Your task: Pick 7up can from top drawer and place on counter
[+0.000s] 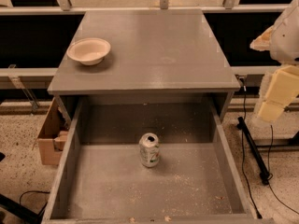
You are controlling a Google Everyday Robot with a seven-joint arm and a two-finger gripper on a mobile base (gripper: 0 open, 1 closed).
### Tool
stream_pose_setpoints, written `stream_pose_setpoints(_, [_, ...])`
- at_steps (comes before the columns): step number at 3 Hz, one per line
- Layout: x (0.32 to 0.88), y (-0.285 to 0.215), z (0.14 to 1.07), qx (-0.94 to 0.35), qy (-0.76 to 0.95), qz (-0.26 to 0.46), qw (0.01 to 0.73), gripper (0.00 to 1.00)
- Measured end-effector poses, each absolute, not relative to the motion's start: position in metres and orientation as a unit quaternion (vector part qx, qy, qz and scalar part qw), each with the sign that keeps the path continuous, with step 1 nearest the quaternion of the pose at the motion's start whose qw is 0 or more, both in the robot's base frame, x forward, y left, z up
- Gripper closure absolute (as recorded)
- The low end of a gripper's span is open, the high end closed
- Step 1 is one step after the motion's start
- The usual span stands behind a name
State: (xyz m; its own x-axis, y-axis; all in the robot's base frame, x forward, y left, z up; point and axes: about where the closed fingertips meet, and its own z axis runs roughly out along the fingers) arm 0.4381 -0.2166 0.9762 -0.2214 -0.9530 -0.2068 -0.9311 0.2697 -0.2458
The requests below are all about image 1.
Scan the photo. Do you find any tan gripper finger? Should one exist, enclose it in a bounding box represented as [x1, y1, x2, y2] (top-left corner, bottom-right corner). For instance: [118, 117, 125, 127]
[249, 26, 273, 51]
[257, 65, 299, 122]

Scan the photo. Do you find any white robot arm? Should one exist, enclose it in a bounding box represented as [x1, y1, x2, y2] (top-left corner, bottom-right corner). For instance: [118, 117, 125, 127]
[249, 0, 299, 126]

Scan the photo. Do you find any grey cabinet counter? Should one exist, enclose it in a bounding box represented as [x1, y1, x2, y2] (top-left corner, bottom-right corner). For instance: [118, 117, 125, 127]
[47, 8, 241, 123]

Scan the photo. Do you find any grey open top drawer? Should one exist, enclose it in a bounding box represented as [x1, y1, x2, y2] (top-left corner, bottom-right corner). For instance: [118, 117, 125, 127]
[42, 97, 275, 224]

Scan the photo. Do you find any black floor stand bar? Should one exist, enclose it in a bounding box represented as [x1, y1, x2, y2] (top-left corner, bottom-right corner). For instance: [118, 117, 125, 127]
[237, 117, 270, 185]

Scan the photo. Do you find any white paper bowl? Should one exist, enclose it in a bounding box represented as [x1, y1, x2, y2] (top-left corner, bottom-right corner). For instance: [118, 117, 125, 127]
[66, 38, 111, 66]

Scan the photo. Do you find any brown cardboard box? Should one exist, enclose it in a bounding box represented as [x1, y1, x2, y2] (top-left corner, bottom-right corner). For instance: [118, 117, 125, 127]
[36, 99, 68, 165]

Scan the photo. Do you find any metal railing frame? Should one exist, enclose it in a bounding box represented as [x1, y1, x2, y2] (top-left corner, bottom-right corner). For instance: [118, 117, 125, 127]
[0, 0, 299, 16]

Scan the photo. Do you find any black cable on floor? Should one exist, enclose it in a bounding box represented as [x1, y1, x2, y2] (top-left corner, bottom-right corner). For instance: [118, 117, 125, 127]
[240, 81, 299, 219]

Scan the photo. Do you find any black cable left floor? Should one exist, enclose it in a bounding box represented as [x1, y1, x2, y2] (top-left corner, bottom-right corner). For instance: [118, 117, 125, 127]
[18, 189, 50, 217]

